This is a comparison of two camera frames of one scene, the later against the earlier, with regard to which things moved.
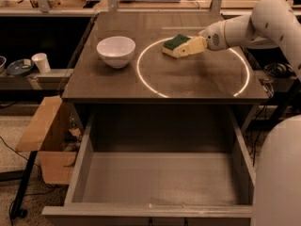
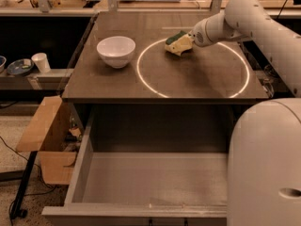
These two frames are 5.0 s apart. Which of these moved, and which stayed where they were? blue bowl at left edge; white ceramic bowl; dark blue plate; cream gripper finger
Moved: cream gripper finger
Stayed: dark blue plate; white ceramic bowl; blue bowl at left edge
